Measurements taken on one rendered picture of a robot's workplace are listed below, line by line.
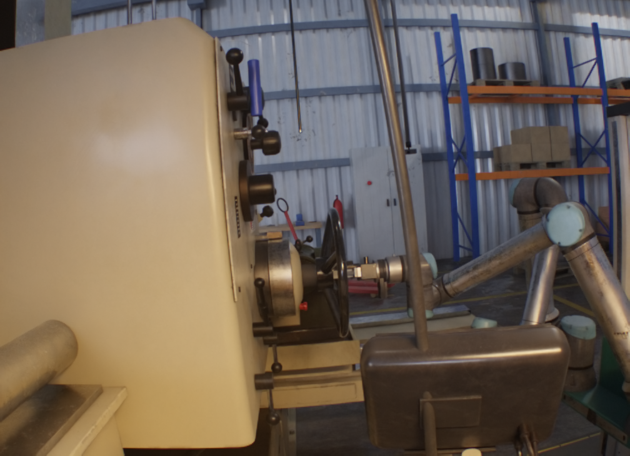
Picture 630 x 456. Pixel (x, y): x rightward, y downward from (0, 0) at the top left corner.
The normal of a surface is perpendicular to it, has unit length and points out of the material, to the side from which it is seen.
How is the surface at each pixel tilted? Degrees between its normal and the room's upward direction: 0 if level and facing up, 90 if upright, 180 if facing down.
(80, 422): 0
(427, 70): 90
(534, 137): 90
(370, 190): 90
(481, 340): 19
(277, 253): 45
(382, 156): 90
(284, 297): 105
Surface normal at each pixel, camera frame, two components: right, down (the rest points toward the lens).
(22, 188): 0.04, 0.09
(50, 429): -0.08, -0.99
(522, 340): -0.15, -0.90
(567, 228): -0.68, 0.00
